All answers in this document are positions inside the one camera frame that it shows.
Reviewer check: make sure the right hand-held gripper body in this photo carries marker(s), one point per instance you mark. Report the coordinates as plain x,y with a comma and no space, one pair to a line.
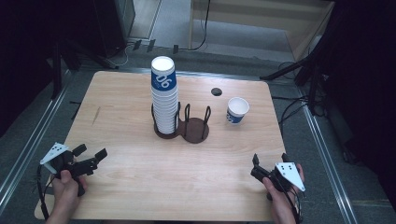
289,172

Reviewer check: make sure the person's right hand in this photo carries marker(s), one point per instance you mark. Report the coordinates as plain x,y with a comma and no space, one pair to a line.
283,205

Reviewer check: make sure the black cabinet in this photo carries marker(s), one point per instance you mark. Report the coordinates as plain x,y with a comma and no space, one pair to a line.
113,25

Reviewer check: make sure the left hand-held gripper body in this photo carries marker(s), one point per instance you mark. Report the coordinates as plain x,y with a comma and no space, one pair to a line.
54,152

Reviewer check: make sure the person's left hand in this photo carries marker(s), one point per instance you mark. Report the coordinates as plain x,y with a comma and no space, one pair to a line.
67,196

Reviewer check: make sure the dark wooden cup holder rack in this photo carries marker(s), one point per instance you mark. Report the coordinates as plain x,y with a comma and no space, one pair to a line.
194,129

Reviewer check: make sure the stack of paper cups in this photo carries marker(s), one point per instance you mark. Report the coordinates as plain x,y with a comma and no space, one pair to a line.
164,105

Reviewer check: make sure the aluminium floor rail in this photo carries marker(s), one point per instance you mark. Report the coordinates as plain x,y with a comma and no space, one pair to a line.
330,168
31,146

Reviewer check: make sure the black metal stand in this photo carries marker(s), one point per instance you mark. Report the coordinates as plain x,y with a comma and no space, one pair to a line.
311,68
57,68

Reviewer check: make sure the light wooden furniture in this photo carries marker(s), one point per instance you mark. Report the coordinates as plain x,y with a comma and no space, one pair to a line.
249,18

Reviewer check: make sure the blue and white paper cup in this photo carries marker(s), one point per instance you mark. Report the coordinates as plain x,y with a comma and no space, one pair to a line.
237,112

